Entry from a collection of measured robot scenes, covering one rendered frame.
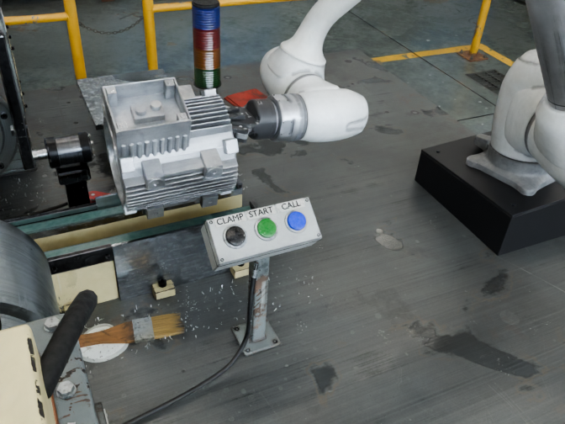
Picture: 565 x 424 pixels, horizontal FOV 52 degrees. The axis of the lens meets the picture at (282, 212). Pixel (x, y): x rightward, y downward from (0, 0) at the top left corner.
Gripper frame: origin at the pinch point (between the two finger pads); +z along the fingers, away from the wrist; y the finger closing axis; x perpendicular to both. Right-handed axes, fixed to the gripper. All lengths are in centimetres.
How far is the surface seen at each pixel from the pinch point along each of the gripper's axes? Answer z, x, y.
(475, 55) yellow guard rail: -303, 75, -221
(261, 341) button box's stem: -11.3, 29.6, 27.2
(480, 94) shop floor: -265, 81, -170
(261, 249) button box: -6.4, 5.8, 29.9
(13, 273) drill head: 27.0, 1.5, 31.9
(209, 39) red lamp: -17.6, -5.4, -27.2
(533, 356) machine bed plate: -55, 25, 49
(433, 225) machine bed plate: -61, 24, 11
